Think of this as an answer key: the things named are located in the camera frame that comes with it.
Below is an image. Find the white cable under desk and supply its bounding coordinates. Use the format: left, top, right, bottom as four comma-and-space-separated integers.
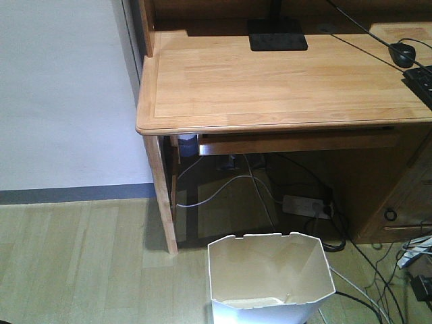
175, 155, 284, 227

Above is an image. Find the light wooden desk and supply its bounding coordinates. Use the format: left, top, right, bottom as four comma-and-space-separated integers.
136, 1, 431, 253

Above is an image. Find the black monitor cable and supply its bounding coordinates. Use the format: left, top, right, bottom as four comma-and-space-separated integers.
325, 0, 432, 74

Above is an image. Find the black monitor with stand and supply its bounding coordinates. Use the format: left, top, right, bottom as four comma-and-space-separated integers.
247, 1, 308, 51

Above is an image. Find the wooden drawer cabinet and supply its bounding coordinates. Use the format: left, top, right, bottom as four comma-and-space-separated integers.
352, 134, 431, 244

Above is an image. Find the black keyboard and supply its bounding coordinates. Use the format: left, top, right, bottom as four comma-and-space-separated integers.
402, 65, 432, 109

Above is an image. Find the white power strip under desk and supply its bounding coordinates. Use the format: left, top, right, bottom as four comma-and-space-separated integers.
282, 195, 331, 219

